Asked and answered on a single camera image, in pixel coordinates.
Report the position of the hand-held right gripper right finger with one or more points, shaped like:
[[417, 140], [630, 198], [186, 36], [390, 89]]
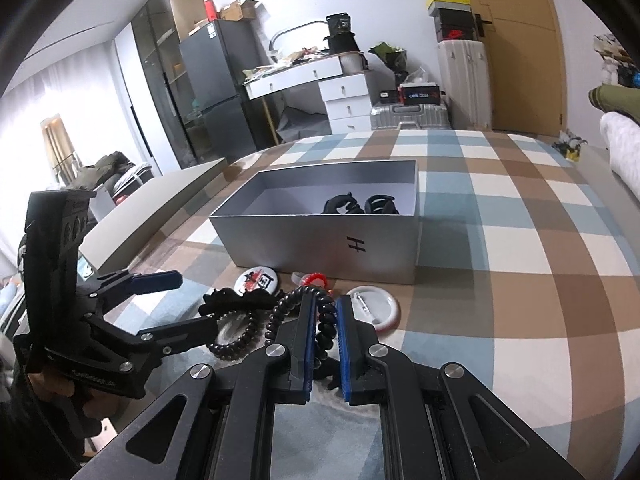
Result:
[[345, 355]]

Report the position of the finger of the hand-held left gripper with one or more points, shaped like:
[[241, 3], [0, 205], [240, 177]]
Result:
[[157, 280], [180, 332]]

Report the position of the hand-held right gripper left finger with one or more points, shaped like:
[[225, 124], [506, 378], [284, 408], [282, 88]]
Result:
[[311, 345]]

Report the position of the black bow hair clip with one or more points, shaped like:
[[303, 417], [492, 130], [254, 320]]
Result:
[[225, 300]]

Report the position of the white pin badge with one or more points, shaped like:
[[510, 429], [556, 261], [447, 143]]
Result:
[[372, 305]]

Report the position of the red cartoon hair clip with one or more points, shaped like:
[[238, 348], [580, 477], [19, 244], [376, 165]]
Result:
[[316, 278]]

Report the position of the pink clear hair clip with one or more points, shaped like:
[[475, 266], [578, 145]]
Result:
[[296, 278]]

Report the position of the red black printed badge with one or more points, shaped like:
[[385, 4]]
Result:
[[257, 280]]

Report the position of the silver cardboard box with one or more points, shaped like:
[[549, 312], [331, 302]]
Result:
[[300, 250]]

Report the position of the black hair claw clip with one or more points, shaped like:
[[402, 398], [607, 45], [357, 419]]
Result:
[[340, 203], [381, 204]]

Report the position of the person's left hand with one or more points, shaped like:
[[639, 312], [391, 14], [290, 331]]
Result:
[[47, 387]]

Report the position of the grey bed side panel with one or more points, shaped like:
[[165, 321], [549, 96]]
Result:
[[150, 205]]

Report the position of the clothes pile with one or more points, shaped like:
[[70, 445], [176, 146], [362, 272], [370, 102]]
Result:
[[110, 175]]

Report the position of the plaid bed sheet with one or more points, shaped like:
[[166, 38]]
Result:
[[500, 260]]

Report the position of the white curtain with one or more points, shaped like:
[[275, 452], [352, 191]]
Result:
[[50, 85]]

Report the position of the dark glass cabinet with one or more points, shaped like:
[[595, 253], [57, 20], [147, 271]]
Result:
[[155, 85]]

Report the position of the yellow pole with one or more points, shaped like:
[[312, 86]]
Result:
[[270, 117]]

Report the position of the white wardrobe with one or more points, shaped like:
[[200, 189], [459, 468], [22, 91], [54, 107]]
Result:
[[125, 85]]

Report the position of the dark grey fridge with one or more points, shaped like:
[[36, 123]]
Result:
[[210, 75]]

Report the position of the white drawer unit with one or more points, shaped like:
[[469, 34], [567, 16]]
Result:
[[347, 105]]

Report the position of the white desk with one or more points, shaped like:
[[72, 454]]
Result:
[[300, 77]]

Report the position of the silver suitcase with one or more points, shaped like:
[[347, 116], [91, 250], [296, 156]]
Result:
[[407, 115]]

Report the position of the small black box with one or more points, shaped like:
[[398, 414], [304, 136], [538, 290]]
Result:
[[387, 95]]

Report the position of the desk clutter pile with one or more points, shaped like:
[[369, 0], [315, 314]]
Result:
[[295, 57]]

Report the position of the red black flat box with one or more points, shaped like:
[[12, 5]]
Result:
[[417, 95]]

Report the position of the small red box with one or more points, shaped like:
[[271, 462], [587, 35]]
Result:
[[210, 10]]

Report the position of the tall cardboard box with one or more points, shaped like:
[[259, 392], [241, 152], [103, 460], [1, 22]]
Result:
[[185, 5]]

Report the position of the open cardboard box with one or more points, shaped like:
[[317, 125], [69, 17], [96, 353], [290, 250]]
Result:
[[240, 10]]

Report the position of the white ribbed bin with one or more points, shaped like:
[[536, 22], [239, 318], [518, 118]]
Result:
[[352, 62]]

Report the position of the clear plastic bag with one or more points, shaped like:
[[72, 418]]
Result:
[[415, 77]]

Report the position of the arched desk mirror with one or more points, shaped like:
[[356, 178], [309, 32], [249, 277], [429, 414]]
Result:
[[295, 25]]

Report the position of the white suitcase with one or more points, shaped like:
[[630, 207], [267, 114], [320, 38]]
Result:
[[465, 85]]

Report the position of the green black bouquet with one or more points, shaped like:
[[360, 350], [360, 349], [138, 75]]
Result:
[[390, 55]]

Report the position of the slippers pair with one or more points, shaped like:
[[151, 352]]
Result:
[[570, 145]]

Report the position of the black red shoebox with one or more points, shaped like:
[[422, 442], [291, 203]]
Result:
[[457, 30]]

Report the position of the white fluffy blanket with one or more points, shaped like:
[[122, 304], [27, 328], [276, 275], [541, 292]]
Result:
[[622, 145]]

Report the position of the wooden door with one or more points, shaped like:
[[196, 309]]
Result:
[[520, 45]]

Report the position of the grey shoebox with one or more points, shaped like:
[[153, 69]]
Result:
[[452, 10]]

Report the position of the green rolled blanket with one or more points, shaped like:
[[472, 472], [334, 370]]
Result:
[[615, 100]]

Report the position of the wooden frame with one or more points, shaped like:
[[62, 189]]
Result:
[[57, 145]]

